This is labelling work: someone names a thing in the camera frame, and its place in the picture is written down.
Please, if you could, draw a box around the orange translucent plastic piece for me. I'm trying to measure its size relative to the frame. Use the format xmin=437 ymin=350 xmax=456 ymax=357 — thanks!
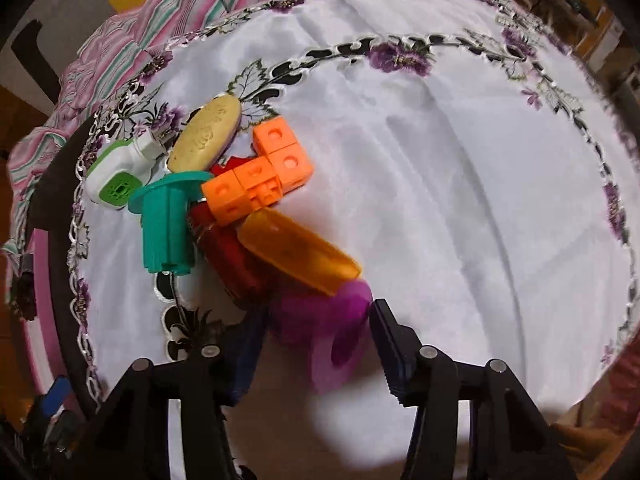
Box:
xmin=236 ymin=208 xmax=362 ymax=297

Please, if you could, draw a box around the teal plastic flanged part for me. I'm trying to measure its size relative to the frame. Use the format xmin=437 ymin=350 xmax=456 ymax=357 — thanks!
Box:
xmin=128 ymin=170 xmax=213 ymax=276

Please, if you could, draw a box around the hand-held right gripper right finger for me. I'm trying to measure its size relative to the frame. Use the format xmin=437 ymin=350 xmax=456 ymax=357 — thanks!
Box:
xmin=369 ymin=299 xmax=576 ymax=480

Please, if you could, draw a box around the purple translucent plastic piece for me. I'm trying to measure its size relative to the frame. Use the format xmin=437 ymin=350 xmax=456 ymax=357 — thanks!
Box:
xmin=272 ymin=280 xmax=373 ymax=395

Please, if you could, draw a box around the pink green striped cloth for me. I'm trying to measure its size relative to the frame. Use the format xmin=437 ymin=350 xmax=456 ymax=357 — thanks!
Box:
xmin=0 ymin=0 xmax=496 ymax=261

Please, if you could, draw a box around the yellow engraved oval block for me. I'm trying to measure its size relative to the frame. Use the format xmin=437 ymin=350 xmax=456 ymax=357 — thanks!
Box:
xmin=166 ymin=95 xmax=242 ymax=173

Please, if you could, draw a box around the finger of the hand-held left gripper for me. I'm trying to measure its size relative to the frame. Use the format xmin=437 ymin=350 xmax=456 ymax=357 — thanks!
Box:
xmin=30 ymin=375 xmax=75 ymax=418

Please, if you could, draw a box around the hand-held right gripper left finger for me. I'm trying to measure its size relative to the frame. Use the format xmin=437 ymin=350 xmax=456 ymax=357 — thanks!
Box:
xmin=75 ymin=305 xmax=268 ymax=480

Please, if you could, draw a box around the red puzzle piece block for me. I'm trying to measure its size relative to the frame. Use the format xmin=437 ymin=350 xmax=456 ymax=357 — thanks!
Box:
xmin=187 ymin=157 xmax=273 ymax=306

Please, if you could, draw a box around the orange cube cluster block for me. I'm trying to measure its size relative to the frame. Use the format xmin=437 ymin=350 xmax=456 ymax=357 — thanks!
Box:
xmin=201 ymin=116 xmax=315 ymax=226

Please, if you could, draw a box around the white embroidered floral tablecloth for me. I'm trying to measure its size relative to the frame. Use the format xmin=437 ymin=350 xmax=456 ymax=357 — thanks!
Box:
xmin=65 ymin=0 xmax=640 ymax=480

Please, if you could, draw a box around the white and green plastic part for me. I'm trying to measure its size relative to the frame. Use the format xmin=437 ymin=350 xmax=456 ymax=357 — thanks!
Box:
xmin=84 ymin=132 xmax=168 ymax=209

